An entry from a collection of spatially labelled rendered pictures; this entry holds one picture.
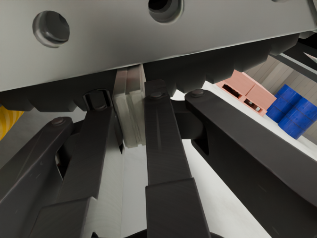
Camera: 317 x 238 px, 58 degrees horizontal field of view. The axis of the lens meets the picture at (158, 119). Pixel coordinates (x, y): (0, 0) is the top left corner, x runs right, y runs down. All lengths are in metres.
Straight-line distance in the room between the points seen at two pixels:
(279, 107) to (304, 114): 0.59
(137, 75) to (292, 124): 6.64
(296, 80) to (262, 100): 1.93
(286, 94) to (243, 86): 1.49
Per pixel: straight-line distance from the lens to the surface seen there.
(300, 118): 6.77
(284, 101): 7.07
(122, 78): 0.16
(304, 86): 8.09
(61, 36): 0.16
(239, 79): 5.78
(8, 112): 0.31
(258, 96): 6.06
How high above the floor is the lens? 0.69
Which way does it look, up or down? 19 degrees down
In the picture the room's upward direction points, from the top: 37 degrees clockwise
